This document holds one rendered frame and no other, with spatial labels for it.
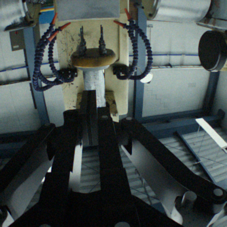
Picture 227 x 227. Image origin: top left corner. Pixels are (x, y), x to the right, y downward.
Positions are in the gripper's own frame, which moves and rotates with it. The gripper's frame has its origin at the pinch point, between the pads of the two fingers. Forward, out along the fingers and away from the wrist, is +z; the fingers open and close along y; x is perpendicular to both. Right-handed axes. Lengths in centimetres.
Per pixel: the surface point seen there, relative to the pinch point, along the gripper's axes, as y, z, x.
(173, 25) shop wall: 270, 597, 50
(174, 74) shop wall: 293, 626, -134
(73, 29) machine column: -9, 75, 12
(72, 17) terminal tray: -2.6, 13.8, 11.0
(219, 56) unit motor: 50, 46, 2
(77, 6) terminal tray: -1.7, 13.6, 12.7
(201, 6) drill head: 37, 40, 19
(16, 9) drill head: -23.0, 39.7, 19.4
